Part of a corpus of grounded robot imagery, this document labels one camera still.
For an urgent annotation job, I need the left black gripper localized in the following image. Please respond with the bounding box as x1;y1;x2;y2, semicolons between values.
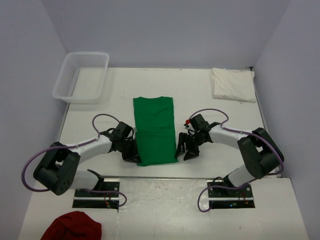
118;137;141;164

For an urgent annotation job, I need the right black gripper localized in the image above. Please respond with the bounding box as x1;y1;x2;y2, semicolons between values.
175;132;207;162

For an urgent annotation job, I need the green t shirt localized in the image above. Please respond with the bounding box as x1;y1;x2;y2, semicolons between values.
133;96;178;167

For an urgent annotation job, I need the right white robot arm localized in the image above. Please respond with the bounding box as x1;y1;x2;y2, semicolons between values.
174;114;284;197

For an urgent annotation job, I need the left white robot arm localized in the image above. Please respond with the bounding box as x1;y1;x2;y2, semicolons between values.
33;121;141;197

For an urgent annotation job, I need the folded white t shirt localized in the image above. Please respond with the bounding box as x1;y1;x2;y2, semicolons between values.
210;68;257;103

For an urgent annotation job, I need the red t shirt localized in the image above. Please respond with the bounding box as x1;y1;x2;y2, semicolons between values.
41;211;102;240

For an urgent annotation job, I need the white plastic basket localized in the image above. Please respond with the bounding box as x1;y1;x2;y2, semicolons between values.
52;51;110;104

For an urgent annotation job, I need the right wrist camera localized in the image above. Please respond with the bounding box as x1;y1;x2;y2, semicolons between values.
184;119;191;130

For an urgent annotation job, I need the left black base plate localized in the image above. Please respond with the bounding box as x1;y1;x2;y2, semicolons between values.
72;179;120;210

